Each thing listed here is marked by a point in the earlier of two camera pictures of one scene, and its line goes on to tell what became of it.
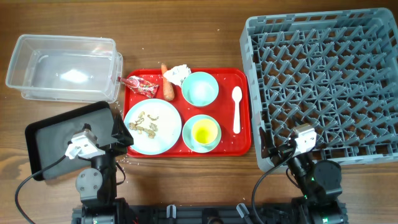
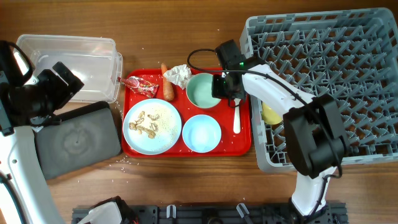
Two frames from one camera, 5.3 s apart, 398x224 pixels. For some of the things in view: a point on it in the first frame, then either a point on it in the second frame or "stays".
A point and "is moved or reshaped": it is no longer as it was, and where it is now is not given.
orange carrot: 168,88 stays
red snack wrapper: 139,85 stays
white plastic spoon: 237,93 stays
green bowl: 199,89 is moved or reshaped
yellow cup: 204,131 → 270,116
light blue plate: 155,126 stays
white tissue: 176,74 stays
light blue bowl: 188,137 stays
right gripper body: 283,150 → 226,88
